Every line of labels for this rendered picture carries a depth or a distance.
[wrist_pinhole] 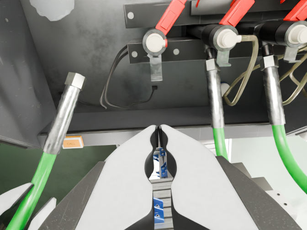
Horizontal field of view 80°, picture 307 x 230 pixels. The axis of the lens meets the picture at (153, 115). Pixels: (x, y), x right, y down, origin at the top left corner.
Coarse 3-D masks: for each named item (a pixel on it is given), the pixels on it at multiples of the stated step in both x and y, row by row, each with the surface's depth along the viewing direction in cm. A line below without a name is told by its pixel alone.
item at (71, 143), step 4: (68, 136) 46; (72, 136) 46; (76, 136) 46; (80, 136) 46; (64, 140) 46; (68, 140) 46; (72, 140) 46; (76, 140) 46; (64, 144) 46; (68, 144) 46; (72, 144) 46; (76, 144) 46
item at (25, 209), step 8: (40, 160) 20; (48, 160) 20; (40, 168) 20; (48, 168) 20; (40, 176) 20; (40, 184) 20; (32, 192) 19; (40, 192) 19; (24, 200) 18; (32, 200) 19; (24, 208) 18; (32, 208) 19; (16, 216) 18; (24, 216) 18; (16, 224) 17; (24, 224) 18
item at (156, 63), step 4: (148, 56) 22; (152, 56) 22; (160, 56) 22; (152, 60) 22; (156, 60) 22; (160, 60) 22; (152, 64) 22; (156, 64) 22; (160, 64) 22; (152, 68) 23; (156, 68) 23; (160, 68) 23; (152, 72) 23; (156, 72) 23; (160, 72) 23; (152, 76) 23
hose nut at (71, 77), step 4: (68, 76) 22; (72, 76) 21; (76, 76) 21; (80, 76) 22; (68, 80) 21; (72, 80) 21; (76, 80) 21; (80, 80) 22; (84, 80) 22; (68, 84) 21; (72, 84) 21; (76, 84) 21; (80, 84) 22; (84, 84) 23; (80, 88) 22
